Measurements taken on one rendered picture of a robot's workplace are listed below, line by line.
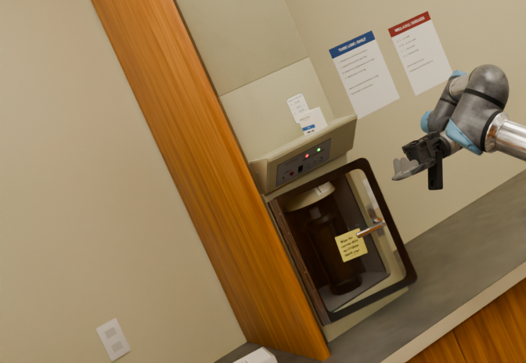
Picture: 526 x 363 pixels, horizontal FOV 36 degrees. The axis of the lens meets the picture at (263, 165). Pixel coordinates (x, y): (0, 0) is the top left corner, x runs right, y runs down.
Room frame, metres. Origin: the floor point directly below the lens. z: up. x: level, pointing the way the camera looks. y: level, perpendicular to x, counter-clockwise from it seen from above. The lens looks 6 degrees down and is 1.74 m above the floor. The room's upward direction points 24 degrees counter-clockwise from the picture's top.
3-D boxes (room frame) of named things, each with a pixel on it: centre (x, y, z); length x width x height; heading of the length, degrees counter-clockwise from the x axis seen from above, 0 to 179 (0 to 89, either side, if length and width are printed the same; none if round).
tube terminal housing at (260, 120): (2.42, -0.06, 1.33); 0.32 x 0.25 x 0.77; 116
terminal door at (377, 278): (2.26, -0.13, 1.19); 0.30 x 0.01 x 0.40; 97
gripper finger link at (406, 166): (2.33, -0.38, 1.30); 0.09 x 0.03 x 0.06; 117
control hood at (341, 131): (2.26, -0.13, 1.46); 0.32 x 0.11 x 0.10; 116
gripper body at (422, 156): (2.39, -0.47, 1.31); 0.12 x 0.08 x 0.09; 117
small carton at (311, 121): (2.28, -0.18, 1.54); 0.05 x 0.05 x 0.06; 45
